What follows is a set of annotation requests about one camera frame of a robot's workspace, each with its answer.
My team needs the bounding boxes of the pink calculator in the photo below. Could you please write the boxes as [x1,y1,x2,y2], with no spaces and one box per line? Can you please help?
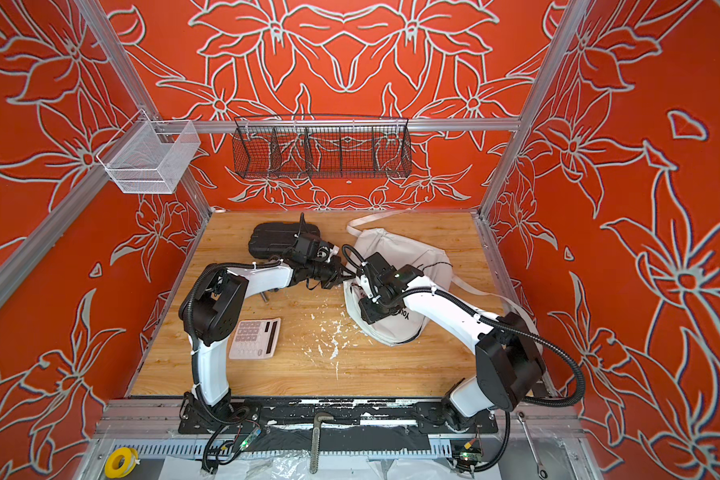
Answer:
[228,318,282,360]

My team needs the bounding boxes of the white student backpack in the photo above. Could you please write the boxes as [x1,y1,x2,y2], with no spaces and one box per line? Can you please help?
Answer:
[343,211,489,346]

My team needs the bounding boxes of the metal clamp handle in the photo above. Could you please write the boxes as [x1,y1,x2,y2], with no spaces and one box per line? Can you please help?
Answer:
[309,412,334,475]

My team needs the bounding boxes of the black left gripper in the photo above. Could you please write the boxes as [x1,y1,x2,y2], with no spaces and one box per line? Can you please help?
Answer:
[305,255,356,287]

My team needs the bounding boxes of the yellow tape roll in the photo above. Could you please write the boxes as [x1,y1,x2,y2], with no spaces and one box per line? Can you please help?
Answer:
[104,447,140,479]

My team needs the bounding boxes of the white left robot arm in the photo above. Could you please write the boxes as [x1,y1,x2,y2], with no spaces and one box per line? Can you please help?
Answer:
[179,218,355,425]

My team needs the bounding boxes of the steel wrench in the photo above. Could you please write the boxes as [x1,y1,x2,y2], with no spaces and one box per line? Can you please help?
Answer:
[516,410,549,480]

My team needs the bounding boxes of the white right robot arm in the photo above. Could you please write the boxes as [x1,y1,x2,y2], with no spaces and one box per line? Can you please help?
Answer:
[341,245,586,432]

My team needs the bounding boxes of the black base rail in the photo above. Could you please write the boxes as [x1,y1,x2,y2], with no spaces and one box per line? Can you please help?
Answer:
[178,395,499,436]

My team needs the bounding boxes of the black wire wall basket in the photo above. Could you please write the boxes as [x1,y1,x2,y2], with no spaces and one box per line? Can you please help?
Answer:
[231,115,413,180]

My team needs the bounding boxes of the black plastic tool case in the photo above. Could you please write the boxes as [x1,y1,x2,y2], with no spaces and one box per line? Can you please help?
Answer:
[248,222,321,260]

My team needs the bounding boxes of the white wire wall basket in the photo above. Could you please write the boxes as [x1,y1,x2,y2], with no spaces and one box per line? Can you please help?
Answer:
[97,119,201,194]

